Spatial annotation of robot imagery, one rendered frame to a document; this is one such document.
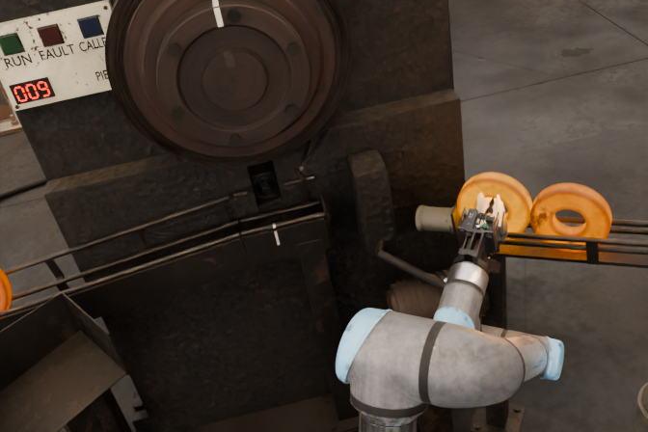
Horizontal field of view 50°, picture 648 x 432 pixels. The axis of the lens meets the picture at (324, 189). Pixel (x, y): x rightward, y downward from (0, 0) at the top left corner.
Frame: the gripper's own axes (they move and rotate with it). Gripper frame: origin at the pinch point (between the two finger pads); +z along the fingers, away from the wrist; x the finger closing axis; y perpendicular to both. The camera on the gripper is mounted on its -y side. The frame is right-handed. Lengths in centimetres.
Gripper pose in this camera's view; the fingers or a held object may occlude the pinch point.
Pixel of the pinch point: (494, 199)
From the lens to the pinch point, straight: 151.2
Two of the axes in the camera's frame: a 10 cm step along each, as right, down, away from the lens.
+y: -2.6, -6.4, -7.2
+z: 3.6, -7.6, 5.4
